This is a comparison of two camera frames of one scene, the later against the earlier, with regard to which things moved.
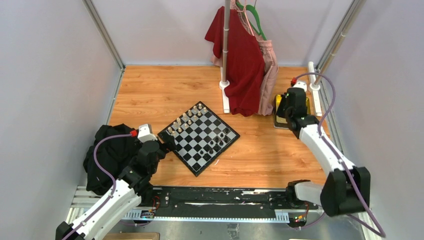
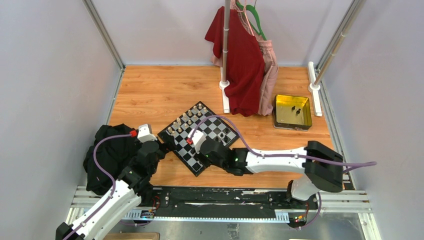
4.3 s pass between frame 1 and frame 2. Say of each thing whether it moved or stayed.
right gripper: moved
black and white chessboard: stayed
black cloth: stayed
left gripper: stayed
